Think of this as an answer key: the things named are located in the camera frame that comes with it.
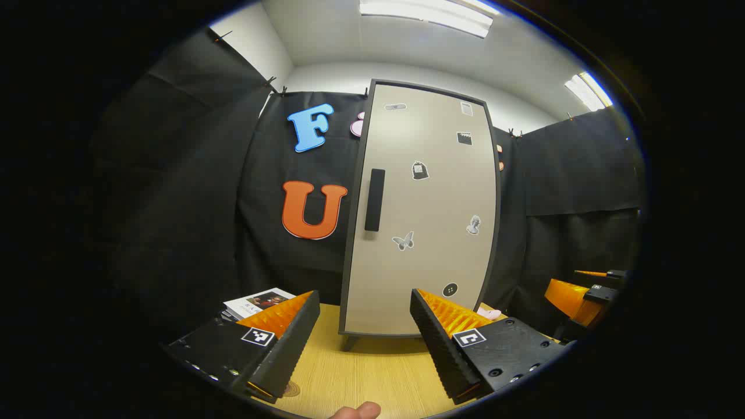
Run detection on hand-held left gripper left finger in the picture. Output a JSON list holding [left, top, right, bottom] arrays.
[[163, 290, 321, 402]]

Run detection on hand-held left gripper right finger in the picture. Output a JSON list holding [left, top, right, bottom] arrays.
[[410, 288, 574, 406]]

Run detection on beige cabinet door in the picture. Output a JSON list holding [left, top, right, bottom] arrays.
[[343, 81, 500, 335]]

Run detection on black door handle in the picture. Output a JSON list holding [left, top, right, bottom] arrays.
[[364, 169, 386, 232]]

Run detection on dark grey cabinet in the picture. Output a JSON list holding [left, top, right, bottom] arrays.
[[339, 79, 503, 352]]

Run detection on magazine with photo cover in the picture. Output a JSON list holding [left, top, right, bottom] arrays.
[[222, 287, 296, 322]]

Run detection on black backdrop cloth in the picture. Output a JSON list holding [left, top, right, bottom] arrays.
[[87, 26, 645, 350]]

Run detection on long ceiling light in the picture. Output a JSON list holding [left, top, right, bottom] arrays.
[[359, 0, 502, 39], [563, 70, 613, 112]]

